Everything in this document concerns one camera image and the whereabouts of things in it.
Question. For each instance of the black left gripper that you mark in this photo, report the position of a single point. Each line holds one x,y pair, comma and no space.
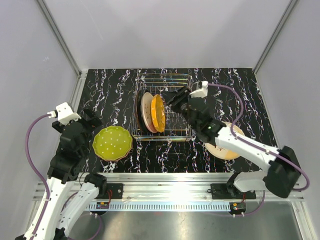
95,121

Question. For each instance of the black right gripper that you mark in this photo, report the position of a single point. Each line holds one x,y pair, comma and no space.
178,96

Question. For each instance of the orange dotted scalloped plate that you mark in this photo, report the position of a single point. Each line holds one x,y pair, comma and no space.
158,115

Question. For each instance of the cream pink floral plate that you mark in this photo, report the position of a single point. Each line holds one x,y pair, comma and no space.
146,100

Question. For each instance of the dark brown round plate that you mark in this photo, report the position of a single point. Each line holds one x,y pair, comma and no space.
143,127

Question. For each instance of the metal wire dish rack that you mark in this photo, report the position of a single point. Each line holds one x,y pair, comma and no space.
176,127

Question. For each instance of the cream orange floral plate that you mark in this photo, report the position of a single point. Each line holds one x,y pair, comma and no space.
222,153

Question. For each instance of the blue round plate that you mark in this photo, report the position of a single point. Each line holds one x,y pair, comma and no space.
137,108

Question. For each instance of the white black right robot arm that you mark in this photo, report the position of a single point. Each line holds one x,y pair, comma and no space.
279,168

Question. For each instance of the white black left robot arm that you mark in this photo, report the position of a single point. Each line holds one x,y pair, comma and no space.
55,216

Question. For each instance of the green dotted scalloped plate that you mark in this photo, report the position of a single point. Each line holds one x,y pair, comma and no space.
112,137

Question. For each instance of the pink scalloped bottom plate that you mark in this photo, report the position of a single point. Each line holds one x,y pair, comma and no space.
115,154

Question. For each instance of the left green circuit board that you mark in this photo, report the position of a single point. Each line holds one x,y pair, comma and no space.
102,205

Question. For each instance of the green circuit board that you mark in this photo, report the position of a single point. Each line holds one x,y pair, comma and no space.
238,208
102,205

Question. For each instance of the right green circuit board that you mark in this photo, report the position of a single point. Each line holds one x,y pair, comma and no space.
238,208

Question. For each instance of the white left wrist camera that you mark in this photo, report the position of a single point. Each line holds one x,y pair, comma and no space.
64,113

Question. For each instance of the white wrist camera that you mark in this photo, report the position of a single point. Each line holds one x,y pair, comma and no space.
201,90
64,113

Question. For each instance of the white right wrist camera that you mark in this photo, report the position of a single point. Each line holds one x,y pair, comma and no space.
201,90

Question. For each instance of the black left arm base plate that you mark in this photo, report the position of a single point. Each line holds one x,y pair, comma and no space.
113,190

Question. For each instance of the left aluminium frame post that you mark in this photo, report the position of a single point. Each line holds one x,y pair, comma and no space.
58,36

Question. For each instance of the aluminium frame post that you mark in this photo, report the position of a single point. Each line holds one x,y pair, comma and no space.
58,36
275,34

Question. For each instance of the aluminium mounting rail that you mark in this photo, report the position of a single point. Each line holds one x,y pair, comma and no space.
166,187

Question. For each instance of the white slotted cable duct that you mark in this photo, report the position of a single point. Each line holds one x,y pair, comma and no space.
162,207

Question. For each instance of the right aluminium frame post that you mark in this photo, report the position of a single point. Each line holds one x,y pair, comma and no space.
275,34

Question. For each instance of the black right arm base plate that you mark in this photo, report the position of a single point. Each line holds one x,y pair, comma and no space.
221,191

